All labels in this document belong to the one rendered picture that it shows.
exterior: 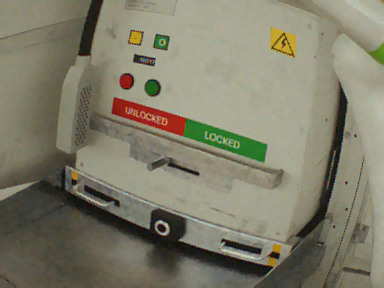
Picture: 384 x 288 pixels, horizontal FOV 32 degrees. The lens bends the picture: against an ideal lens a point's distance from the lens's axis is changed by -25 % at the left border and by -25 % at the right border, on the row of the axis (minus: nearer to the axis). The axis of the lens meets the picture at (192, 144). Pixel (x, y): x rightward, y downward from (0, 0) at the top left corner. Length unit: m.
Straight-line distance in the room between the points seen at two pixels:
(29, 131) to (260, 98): 0.59
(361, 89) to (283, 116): 0.34
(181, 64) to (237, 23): 0.15
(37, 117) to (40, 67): 0.13
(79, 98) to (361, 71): 0.65
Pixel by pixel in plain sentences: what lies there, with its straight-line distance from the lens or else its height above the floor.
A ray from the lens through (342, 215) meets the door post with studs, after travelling 1.67.
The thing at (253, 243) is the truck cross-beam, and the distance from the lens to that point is 1.54.
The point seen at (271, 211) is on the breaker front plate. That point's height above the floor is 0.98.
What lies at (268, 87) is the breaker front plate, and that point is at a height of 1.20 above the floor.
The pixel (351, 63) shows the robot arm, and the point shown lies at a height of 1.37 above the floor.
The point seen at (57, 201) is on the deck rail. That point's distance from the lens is 1.73.
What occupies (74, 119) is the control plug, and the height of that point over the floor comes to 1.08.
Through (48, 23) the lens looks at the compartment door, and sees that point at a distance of 1.72.
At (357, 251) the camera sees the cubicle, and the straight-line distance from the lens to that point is 1.66.
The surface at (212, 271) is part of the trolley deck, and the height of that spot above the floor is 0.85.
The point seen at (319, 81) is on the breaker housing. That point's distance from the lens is 1.44.
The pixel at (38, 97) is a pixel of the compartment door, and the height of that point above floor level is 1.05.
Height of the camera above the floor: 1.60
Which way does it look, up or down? 20 degrees down
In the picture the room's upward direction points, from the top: 8 degrees clockwise
